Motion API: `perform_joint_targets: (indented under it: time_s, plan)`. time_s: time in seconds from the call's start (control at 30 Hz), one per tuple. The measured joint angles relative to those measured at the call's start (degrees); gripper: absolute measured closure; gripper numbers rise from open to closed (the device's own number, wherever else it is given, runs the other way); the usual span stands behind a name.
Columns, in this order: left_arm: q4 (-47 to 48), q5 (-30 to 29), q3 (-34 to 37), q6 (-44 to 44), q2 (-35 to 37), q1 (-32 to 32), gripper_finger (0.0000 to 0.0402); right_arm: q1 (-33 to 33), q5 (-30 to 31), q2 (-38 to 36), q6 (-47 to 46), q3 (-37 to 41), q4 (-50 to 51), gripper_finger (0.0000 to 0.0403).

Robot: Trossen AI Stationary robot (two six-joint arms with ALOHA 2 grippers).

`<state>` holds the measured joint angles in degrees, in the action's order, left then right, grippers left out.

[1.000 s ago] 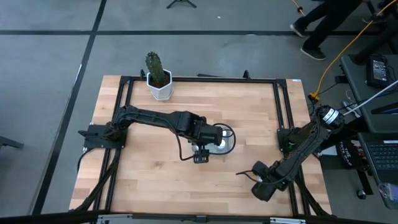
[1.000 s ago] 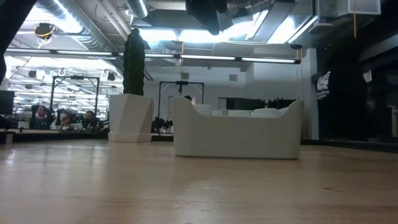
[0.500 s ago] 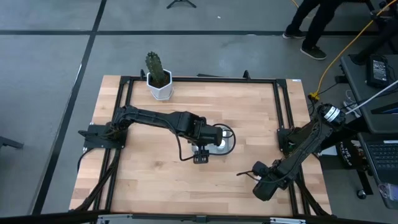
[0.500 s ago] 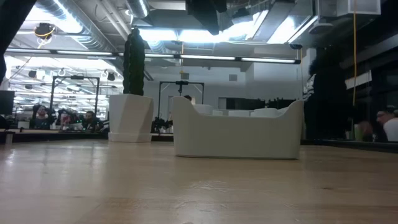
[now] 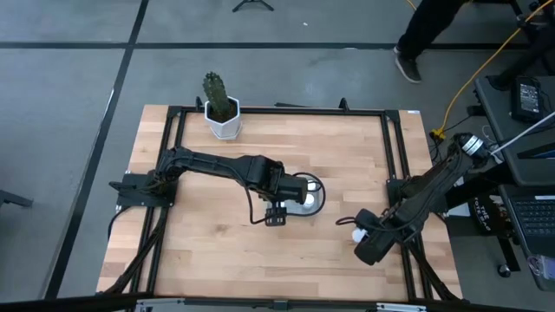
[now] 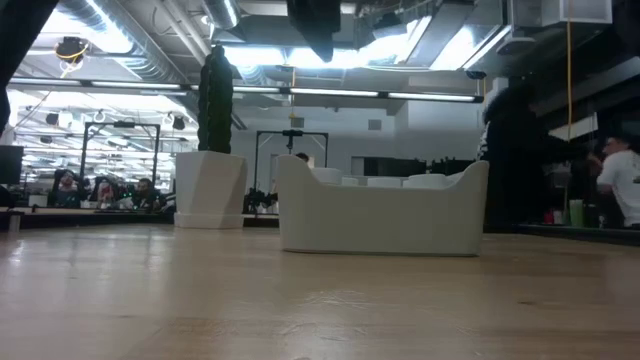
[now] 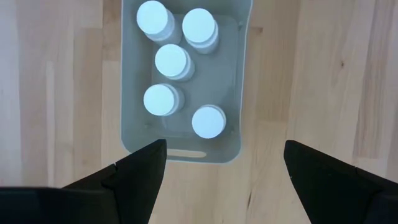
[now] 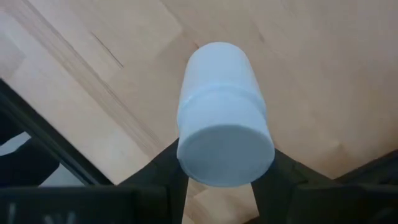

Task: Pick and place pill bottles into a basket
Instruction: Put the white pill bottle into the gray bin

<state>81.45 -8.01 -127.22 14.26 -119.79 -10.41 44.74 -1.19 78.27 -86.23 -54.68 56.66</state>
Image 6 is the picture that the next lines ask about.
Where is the grey plastic basket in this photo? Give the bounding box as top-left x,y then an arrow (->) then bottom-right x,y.
276,153 -> 490,258

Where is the green cactus plant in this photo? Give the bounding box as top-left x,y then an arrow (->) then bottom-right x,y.
197,43 -> 235,155

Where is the white faceted planter pot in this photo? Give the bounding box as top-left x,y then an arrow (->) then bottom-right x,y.
173,150 -> 249,230

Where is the green cup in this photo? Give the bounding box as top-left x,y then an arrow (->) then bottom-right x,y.
568,198 -> 586,228

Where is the black monitor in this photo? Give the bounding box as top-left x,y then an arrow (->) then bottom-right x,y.
0,144 -> 25,185

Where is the long ceiling light rail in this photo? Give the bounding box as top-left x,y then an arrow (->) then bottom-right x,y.
7,77 -> 484,105

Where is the black robot station frame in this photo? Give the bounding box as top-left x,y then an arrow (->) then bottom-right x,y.
79,121 -> 162,186
253,128 -> 330,201

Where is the black yellow cord reel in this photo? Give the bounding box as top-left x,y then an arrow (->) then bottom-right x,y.
53,36 -> 90,67

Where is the black aluminium table frame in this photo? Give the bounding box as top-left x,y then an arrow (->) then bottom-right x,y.
0,209 -> 640,247

